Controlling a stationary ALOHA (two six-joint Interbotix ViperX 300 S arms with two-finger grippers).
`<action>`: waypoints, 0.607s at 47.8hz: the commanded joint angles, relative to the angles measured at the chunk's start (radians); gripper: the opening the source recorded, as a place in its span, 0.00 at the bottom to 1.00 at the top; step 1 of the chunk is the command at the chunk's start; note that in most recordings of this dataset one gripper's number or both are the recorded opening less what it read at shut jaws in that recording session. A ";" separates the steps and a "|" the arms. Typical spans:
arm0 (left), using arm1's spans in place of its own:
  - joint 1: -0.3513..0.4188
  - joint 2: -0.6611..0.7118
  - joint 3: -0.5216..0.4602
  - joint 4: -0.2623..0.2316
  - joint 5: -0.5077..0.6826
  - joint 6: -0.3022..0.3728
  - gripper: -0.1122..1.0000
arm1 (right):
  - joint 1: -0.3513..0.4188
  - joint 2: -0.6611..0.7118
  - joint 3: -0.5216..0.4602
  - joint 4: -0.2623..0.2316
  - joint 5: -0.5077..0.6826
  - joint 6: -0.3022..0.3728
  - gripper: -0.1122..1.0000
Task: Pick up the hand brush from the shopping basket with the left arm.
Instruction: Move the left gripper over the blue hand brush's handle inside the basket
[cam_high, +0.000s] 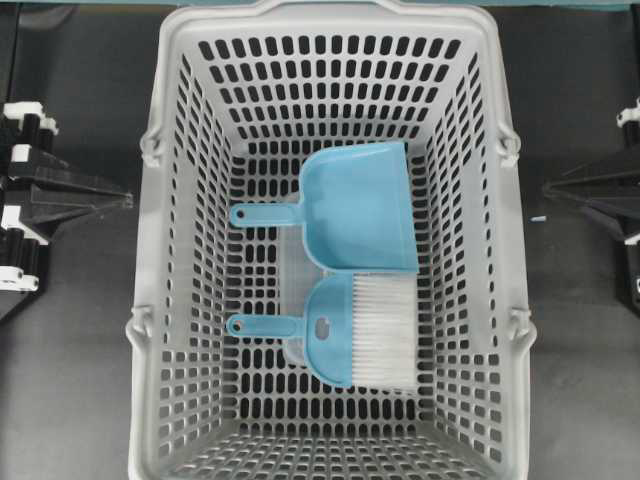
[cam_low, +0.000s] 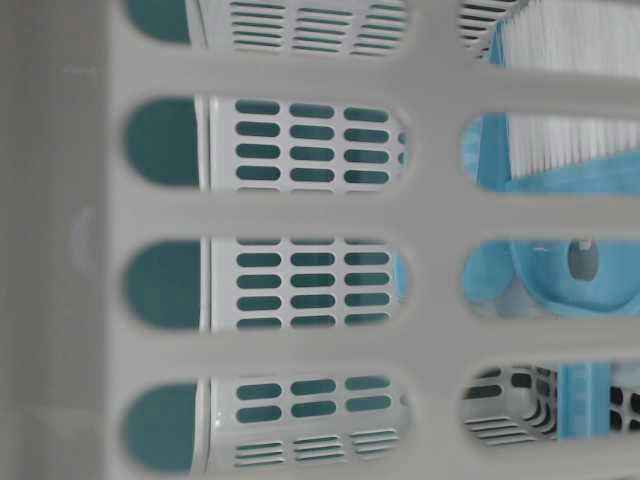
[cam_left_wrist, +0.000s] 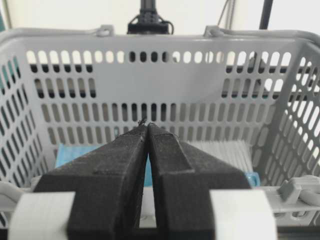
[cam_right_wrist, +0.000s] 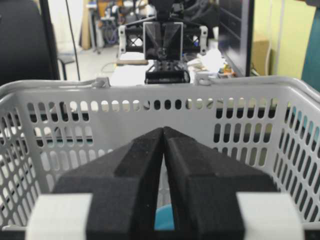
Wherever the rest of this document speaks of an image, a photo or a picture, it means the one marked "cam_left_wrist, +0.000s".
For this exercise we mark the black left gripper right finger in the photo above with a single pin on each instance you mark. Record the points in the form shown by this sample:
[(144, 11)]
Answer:
[(182, 177)]

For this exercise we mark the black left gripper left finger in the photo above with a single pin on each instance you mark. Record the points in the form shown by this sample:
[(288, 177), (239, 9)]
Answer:
[(97, 196)]

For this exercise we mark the white bristle hand brush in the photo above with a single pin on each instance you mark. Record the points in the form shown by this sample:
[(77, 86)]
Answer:
[(236, 153)]

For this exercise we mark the grey plastic shopping basket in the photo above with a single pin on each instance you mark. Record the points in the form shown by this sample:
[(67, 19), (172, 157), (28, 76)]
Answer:
[(87, 87)]

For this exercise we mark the black pole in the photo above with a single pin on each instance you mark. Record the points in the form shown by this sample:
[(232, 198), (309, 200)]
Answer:
[(265, 14)]

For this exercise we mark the black camera stand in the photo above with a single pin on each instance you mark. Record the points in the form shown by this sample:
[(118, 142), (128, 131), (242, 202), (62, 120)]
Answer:
[(149, 22)]

